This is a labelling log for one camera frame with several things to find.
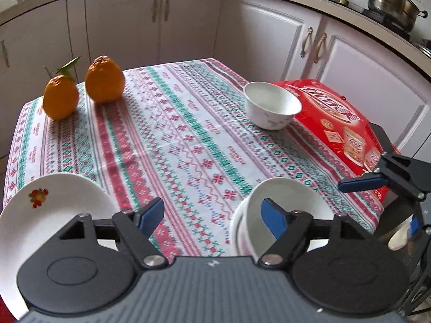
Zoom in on white bowl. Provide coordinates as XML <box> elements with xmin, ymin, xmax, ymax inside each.
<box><xmin>229</xmin><ymin>197</ymin><xmax>256</xmax><ymax>259</ymax></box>
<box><xmin>243</xmin><ymin>82</ymin><xmax>303</xmax><ymax>131</ymax></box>
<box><xmin>242</xmin><ymin>177</ymin><xmax>334</xmax><ymax>260</ymax></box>

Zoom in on white fruit plate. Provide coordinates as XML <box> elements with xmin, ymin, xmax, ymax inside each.
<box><xmin>1</xmin><ymin>173</ymin><xmax>120</xmax><ymax>319</ymax></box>

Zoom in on right gloved hand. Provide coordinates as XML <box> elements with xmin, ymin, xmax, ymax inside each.
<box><xmin>387</xmin><ymin>216</ymin><xmax>413</xmax><ymax>252</ymax></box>

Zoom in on red snack box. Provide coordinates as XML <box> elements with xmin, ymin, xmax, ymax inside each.
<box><xmin>274</xmin><ymin>79</ymin><xmax>382</xmax><ymax>184</ymax></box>

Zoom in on patterned tablecloth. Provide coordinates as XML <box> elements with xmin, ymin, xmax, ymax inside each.
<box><xmin>4</xmin><ymin>58</ymin><xmax>383</xmax><ymax>257</ymax></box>

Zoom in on orange with leaf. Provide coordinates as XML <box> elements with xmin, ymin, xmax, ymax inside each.
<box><xmin>42</xmin><ymin>56</ymin><xmax>80</xmax><ymax>120</ymax></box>

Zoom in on orange without leaf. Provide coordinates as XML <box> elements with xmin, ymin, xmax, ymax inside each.
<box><xmin>85</xmin><ymin>55</ymin><xmax>126</xmax><ymax>104</ymax></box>

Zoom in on steel pot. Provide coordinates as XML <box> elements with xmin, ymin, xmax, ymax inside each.
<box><xmin>367</xmin><ymin>0</ymin><xmax>429</xmax><ymax>32</ymax></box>

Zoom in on white base cabinets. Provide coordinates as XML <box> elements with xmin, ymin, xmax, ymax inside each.
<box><xmin>1</xmin><ymin>0</ymin><xmax>430</xmax><ymax>161</ymax></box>

